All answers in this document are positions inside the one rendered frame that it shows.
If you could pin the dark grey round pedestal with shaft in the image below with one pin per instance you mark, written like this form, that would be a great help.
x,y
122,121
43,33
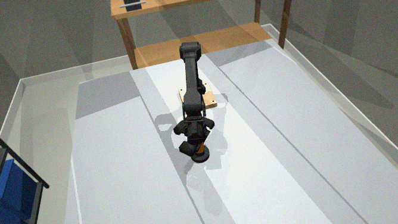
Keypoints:
x,y
201,157

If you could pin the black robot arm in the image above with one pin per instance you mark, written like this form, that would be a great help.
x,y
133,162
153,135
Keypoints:
x,y
193,102

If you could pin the orange knob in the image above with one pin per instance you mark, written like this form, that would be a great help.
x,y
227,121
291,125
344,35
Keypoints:
x,y
201,149

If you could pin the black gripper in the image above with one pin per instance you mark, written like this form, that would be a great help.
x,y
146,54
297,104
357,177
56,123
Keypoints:
x,y
189,149

